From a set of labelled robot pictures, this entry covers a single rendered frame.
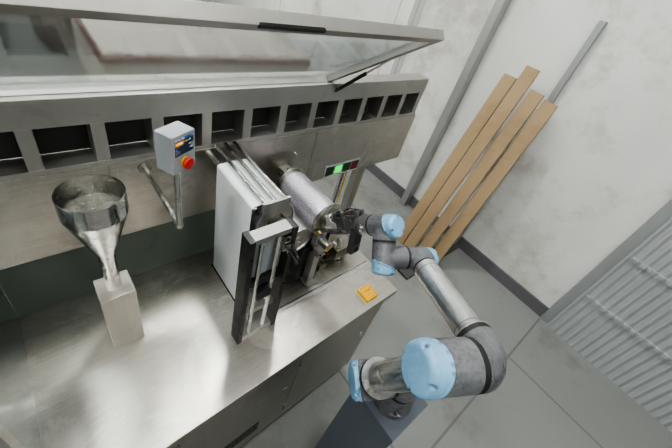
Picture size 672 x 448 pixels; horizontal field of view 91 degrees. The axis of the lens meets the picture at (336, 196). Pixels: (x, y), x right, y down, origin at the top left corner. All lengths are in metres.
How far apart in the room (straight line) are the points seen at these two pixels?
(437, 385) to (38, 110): 1.09
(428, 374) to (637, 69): 2.53
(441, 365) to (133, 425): 0.91
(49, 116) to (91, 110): 0.09
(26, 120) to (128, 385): 0.81
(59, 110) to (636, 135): 2.99
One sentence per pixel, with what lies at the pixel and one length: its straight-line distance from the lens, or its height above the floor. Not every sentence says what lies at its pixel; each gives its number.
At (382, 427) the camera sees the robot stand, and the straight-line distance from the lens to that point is 1.37.
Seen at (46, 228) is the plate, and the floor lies 1.26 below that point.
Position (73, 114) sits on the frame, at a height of 1.61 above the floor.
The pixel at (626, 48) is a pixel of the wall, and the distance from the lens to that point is 2.97.
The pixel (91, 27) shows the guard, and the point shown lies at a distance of 0.70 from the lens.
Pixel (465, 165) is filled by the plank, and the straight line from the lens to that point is 2.95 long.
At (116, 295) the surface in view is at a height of 1.17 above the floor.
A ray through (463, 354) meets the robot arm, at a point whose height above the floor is 1.52.
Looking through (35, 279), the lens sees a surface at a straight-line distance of 1.45.
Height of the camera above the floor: 2.12
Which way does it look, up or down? 37 degrees down
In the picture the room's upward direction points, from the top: 18 degrees clockwise
